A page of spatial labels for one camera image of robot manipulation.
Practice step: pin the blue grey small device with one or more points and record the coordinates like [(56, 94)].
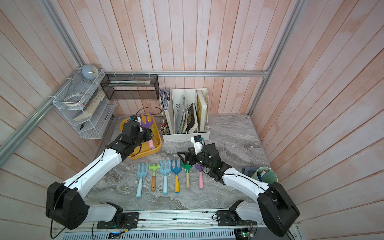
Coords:
[(249, 171)]

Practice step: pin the light blue hand fork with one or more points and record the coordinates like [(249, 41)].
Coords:
[(141, 173)]

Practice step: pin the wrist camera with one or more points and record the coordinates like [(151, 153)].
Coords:
[(135, 118), (198, 144)]

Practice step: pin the yellow book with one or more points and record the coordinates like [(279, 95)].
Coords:
[(202, 104)]

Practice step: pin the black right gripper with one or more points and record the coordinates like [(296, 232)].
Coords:
[(185, 161)]

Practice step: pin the coloured pencils bundle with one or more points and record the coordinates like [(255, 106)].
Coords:
[(164, 129)]

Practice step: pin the green bucket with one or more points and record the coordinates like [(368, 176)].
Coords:
[(266, 175)]

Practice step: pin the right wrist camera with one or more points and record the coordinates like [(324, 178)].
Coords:
[(198, 144)]

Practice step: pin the books on wire shelf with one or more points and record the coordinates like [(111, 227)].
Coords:
[(90, 107)]

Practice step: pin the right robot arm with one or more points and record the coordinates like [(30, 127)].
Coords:
[(272, 205)]

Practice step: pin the white file organizer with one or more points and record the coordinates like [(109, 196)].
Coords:
[(180, 113)]

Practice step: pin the blue fork yellow handle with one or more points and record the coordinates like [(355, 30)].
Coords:
[(176, 168)]

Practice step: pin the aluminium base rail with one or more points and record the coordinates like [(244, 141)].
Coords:
[(208, 224)]

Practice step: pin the black mesh basket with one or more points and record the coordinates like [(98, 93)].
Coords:
[(131, 87)]

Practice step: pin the tape roll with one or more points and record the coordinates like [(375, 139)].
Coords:
[(74, 100)]

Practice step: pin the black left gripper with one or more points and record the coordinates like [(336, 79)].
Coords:
[(148, 135)]

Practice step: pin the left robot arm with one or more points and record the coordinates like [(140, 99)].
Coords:
[(66, 203)]

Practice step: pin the yellow storage tray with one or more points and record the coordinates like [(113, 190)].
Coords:
[(145, 150)]

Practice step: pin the dark green rake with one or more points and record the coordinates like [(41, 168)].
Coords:
[(187, 168)]

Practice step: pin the white wire shelf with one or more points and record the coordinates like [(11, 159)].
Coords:
[(94, 127)]

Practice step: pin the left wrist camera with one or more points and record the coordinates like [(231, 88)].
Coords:
[(135, 118)]

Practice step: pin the purple rake pink handle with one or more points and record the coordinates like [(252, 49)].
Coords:
[(147, 122), (201, 181)]

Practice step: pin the green rake wooden handle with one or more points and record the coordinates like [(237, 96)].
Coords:
[(154, 168)]

